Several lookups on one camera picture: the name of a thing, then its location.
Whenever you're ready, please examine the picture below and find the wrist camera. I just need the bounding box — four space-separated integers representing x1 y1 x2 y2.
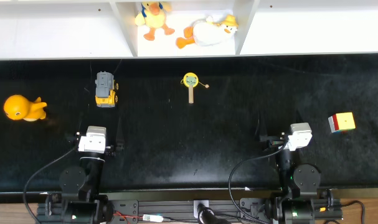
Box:
283 122 313 152
77 125 107 154

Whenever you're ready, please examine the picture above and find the grey and yellow toy truck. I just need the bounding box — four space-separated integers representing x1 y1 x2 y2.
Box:
94 71 120 108

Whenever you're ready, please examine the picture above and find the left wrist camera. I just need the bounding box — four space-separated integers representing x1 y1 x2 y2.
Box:
77 125 107 154

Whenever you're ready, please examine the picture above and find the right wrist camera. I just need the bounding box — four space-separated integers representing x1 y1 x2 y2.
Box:
283 122 313 152

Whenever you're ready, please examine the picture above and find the mounting rail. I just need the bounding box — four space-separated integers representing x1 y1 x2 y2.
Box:
35 198 345 224

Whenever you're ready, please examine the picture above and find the yellow plush duck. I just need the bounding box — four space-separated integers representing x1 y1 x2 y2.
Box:
135 1 176 42

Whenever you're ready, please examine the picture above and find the yellow rubber duck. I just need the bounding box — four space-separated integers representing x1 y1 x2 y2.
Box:
2 94 49 123

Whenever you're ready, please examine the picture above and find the black cable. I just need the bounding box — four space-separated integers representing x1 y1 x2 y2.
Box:
22 146 80 224
228 141 289 224

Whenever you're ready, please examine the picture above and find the yellow rattle drum toy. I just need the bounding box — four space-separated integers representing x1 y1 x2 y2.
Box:
180 72 210 105

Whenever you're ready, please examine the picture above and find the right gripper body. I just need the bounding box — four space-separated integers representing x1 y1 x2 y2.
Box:
259 134 286 151

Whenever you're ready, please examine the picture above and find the white plush duck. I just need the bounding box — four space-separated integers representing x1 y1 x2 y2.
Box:
176 14 239 50

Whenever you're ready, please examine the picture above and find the many-coloured puzzle cube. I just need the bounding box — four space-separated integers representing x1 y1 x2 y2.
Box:
328 111 357 134

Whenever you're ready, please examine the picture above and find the white shelf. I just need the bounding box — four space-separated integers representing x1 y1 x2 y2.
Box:
0 0 378 61

